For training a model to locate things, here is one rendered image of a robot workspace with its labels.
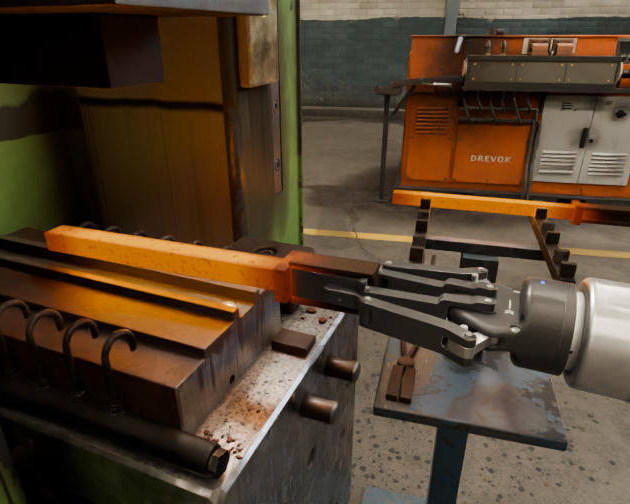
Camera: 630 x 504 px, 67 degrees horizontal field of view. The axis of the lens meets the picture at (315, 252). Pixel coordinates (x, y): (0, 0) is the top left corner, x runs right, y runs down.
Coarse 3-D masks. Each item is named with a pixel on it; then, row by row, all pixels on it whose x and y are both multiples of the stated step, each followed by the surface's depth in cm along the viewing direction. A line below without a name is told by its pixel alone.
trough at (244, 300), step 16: (0, 240) 65; (16, 256) 63; (32, 256) 63; (48, 256) 62; (64, 256) 61; (80, 256) 60; (96, 272) 59; (112, 272) 59; (128, 272) 58; (144, 272) 57; (160, 272) 56; (160, 288) 55; (176, 288) 55; (192, 288) 55; (208, 288) 54; (224, 288) 53; (240, 304) 52
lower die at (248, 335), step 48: (0, 288) 54; (48, 288) 54; (96, 288) 54; (144, 288) 52; (240, 288) 52; (48, 336) 47; (144, 336) 46; (192, 336) 46; (240, 336) 50; (96, 384) 45; (144, 384) 42; (192, 384) 43; (192, 432) 44
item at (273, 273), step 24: (48, 240) 56; (72, 240) 54; (96, 240) 53; (120, 240) 53; (144, 240) 53; (144, 264) 51; (168, 264) 50; (192, 264) 49; (216, 264) 48; (240, 264) 47; (264, 264) 46; (288, 264) 45; (312, 264) 44; (336, 264) 44; (360, 264) 43; (264, 288) 46; (288, 288) 45
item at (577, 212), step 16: (400, 192) 96; (416, 192) 96; (448, 208) 94; (464, 208) 93; (480, 208) 92; (496, 208) 91; (512, 208) 90; (528, 208) 89; (560, 208) 88; (576, 208) 86; (592, 208) 86; (608, 208) 86; (624, 208) 86; (576, 224) 87; (608, 224) 86; (624, 224) 86
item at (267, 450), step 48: (336, 336) 62; (240, 384) 51; (288, 384) 51; (48, 432) 45; (240, 432) 45; (288, 432) 51; (336, 432) 70; (48, 480) 48; (96, 480) 45; (144, 480) 41; (192, 480) 40; (240, 480) 41; (336, 480) 75
